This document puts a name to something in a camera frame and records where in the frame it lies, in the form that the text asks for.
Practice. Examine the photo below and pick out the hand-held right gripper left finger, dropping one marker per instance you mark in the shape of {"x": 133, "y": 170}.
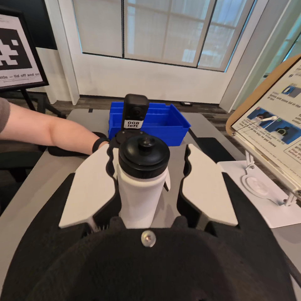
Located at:
{"x": 91, "y": 188}

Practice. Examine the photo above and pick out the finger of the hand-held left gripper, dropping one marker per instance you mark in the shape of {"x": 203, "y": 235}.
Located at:
{"x": 115, "y": 160}
{"x": 167, "y": 185}

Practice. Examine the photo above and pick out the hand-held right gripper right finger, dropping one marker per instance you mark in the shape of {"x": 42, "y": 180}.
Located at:
{"x": 207, "y": 190}

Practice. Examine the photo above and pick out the black bottle lid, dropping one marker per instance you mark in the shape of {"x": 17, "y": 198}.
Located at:
{"x": 143, "y": 162}

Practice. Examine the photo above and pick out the white plastic bottle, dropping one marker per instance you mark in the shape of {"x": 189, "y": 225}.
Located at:
{"x": 141, "y": 199}

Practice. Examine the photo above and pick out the person's left forearm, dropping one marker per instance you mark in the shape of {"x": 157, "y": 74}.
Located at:
{"x": 47, "y": 131}

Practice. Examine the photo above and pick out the blue plastic storage bin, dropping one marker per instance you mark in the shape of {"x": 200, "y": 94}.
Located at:
{"x": 164, "y": 131}

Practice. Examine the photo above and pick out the black rectangular table pad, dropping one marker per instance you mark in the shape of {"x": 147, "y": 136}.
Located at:
{"x": 218, "y": 148}

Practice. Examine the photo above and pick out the small black floor device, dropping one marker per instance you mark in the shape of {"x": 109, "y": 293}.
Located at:
{"x": 185, "y": 103}

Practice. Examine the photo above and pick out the instruction sheet on stand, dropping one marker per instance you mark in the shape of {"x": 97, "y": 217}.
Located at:
{"x": 265, "y": 211}

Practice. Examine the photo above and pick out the black sign easel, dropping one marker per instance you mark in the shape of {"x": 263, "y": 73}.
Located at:
{"x": 27, "y": 98}

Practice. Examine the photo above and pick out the printed instruction sheet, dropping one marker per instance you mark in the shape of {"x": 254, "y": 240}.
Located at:
{"x": 282, "y": 101}

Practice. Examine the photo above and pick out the black framed marker sign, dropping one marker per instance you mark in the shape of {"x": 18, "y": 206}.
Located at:
{"x": 14, "y": 51}

